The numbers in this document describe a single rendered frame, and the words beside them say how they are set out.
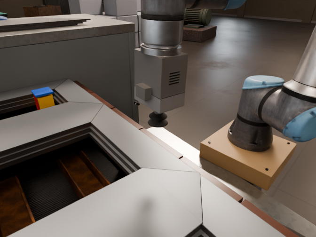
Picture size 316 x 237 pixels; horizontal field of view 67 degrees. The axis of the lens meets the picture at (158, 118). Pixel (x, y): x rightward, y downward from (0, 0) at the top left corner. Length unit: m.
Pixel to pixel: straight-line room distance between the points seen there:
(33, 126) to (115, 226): 0.44
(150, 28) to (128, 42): 0.86
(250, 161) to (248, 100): 0.19
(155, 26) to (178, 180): 0.30
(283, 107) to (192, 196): 0.36
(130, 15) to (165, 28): 3.34
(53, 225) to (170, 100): 0.30
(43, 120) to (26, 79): 0.36
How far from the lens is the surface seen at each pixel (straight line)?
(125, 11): 3.68
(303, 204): 1.85
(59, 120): 0.78
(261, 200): 0.77
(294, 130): 0.70
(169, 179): 0.52
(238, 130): 0.84
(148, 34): 0.42
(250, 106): 0.79
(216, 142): 0.85
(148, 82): 0.45
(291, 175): 2.04
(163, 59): 0.41
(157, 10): 0.41
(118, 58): 1.26
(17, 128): 0.79
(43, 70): 1.13
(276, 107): 0.73
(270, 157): 0.85
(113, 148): 0.64
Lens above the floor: 1.21
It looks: 29 degrees down
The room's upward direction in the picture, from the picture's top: straight up
